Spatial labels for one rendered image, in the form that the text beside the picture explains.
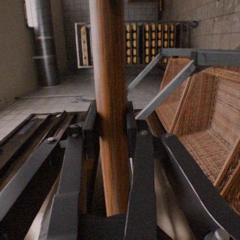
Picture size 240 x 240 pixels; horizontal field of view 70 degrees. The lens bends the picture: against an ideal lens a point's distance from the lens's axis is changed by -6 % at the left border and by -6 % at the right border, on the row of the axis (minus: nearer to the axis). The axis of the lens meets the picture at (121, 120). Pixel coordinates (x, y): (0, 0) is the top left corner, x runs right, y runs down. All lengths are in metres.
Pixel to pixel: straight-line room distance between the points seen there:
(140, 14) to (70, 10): 1.82
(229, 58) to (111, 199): 0.55
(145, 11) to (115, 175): 5.16
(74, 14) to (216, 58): 4.90
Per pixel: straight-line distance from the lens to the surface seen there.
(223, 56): 0.65
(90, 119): 0.17
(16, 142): 1.53
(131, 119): 0.16
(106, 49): 0.16
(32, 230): 0.83
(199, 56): 0.61
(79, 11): 5.34
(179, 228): 0.77
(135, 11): 5.27
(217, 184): 0.80
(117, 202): 0.24
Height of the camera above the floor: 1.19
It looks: level
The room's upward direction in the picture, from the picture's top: 92 degrees counter-clockwise
